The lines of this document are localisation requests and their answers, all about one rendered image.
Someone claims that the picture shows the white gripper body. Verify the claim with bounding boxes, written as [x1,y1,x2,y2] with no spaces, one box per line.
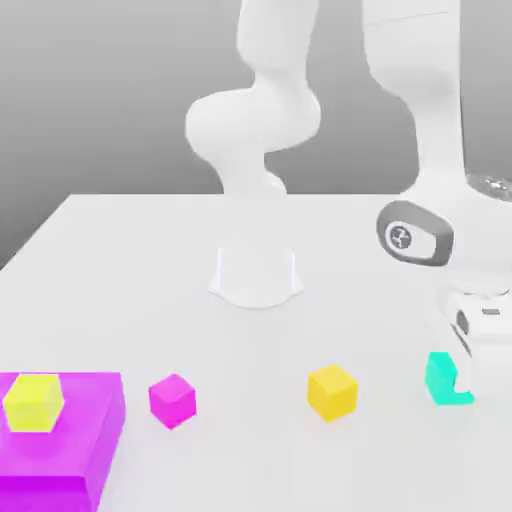
[448,322,512,367]

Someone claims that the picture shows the small lime yellow cube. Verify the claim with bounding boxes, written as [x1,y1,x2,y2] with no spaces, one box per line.
[2,373,66,434]

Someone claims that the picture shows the large magenta box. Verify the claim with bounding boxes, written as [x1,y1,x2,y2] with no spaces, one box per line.
[0,371,128,512]

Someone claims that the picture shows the small magenta cube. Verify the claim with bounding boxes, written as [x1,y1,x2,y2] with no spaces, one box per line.
[148,373,198,432]

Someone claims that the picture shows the small teal cube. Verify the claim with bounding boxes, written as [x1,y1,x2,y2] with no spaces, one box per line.
[424,351,476,407]

